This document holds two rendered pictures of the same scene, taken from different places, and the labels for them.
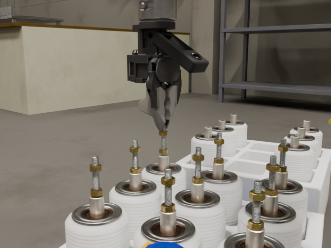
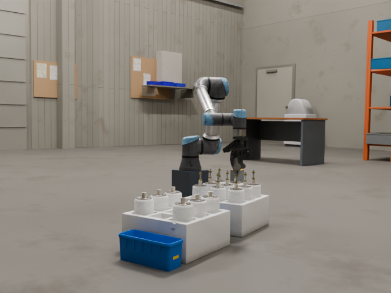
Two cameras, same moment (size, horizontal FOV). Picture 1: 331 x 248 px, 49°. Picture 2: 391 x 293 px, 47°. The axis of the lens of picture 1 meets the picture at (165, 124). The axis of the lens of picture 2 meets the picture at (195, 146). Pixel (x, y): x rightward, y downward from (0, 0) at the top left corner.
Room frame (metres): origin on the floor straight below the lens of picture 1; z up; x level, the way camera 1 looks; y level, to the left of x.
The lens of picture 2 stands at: (3.25, 0.05, 0.64)
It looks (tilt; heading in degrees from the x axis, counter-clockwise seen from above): 3 degrees down; 186
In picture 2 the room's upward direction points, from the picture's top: 1 degrees clockwise
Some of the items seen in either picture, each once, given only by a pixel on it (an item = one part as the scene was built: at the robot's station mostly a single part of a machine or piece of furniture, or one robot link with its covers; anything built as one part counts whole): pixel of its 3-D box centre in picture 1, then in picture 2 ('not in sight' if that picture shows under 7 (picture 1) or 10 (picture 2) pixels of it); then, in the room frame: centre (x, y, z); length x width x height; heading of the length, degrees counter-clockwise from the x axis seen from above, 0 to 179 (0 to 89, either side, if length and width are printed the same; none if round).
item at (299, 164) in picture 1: (291, 180); (173, 208); (0.90, -0.33, 0.16); 0.10 x 0.10 x 0.18
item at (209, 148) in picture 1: (207, 167); (209, 214); (1.01, -0.12, 0.16); 0.10 x 0.10 x 0.18
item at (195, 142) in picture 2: not in sight; (191, 145); (0.24, -0.31, 0.47); 0.13 x 0.12 x 0.14; 111
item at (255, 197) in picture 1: (257, 195); not in sight; (0.41, -0.11, 0.32); 0.02 x 0.02 x 0.01; 47
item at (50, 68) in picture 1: (101, 65); not in sight; (3.78, 0.66, 0.35); 2.12 x 0.66 x 0.70; 139
